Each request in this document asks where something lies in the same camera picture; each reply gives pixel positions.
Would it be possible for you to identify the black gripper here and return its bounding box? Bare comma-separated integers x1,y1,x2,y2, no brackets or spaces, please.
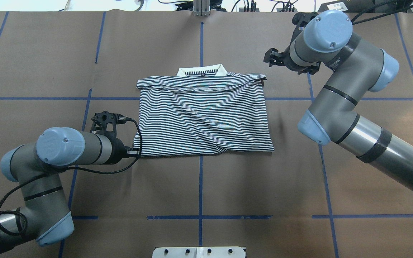
110,138,126,164
263,46,321,75

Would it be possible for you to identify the navy white striped polo shirt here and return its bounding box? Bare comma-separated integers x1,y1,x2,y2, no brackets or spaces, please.
133,64,274,157

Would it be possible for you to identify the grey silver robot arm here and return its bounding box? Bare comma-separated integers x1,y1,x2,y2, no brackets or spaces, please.
0,127,128,254
263,10,413,191

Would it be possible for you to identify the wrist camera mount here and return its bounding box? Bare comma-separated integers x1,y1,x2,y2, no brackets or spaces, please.
291,12,319,30
90,111,127,138

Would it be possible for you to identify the aluminium frame post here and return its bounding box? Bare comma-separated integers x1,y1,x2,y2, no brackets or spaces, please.
192,0,211,16

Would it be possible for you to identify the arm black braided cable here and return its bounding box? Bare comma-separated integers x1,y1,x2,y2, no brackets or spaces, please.
350,0,413,25
0,116,143,237

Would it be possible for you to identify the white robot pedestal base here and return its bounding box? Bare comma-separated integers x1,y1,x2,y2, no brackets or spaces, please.
152,246,247,258

